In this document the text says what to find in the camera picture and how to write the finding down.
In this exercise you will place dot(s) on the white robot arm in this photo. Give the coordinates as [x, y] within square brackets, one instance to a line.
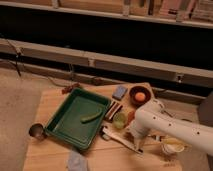
[149, 116]

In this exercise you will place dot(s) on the dark brown bowl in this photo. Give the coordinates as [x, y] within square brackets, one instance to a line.
[137, 89]

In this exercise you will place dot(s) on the orange red bowl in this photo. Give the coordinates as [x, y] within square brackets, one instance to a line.
[130, 117]

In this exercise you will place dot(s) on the blue sponge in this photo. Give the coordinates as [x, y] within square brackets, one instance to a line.
[119, 93]

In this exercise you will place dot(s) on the striped brown block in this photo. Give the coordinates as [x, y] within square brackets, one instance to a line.
[114, 108]

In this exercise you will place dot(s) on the orange ball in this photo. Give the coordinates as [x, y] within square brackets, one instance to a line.
[140, 96]

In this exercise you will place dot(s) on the green pickle in tray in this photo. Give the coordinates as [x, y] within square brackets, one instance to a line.
[91, 117]

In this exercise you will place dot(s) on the small green cup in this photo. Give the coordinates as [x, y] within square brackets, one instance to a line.
[119, 120]

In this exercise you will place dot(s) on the dark red small object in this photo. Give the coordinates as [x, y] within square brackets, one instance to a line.
[68, 89]

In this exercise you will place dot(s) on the green plastic tray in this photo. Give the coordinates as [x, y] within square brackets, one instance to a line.
[65, 124]

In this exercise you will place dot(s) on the wooden board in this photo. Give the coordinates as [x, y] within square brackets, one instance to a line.
[51, 155]

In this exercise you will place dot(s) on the grey blue cloth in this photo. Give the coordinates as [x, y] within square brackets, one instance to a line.
[76, 162]

